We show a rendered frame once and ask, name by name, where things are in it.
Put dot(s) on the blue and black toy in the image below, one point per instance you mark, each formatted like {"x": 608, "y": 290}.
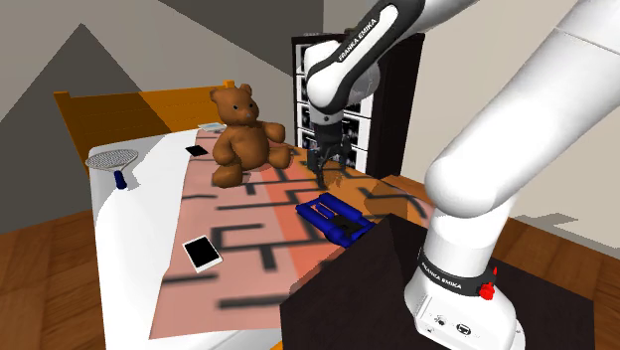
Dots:
{"x": 339, "y": 225}

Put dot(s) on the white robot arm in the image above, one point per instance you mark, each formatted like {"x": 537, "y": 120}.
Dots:
{"x": 513, "y": 145}

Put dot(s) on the white tablet with black screen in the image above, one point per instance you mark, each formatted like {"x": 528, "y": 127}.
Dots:
{"x": 202, "y": 253}

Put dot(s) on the brown teddy bear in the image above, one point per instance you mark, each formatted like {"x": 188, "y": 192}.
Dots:
{"x": 242, "y": 140}

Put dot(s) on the dark robot stand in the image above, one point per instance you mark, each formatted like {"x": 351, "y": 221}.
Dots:
{"x": 348, "y": 300}

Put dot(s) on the pale thin book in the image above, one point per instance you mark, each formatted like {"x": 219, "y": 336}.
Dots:
{"x": 212, "y": 127}

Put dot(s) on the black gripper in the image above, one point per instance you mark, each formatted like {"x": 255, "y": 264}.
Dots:
{"x": 328, "y": 135}

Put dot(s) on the black shelf with white drawers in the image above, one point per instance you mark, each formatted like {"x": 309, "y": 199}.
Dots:
{"x": 392, "y": 111}

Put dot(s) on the black phone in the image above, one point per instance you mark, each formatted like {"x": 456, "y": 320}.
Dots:
{"x": 196, "y": 151}

